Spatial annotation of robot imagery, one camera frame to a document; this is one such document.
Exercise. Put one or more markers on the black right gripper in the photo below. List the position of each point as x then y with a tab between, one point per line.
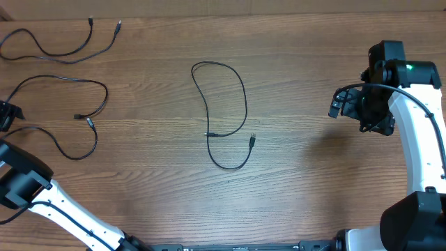
385	123

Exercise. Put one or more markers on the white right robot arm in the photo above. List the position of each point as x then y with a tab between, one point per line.
398	94

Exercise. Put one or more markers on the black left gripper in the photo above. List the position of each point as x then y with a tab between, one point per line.
7	111

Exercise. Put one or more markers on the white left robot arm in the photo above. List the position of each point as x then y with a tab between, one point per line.
28	186

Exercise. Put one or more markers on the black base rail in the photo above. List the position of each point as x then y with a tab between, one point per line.
244	247

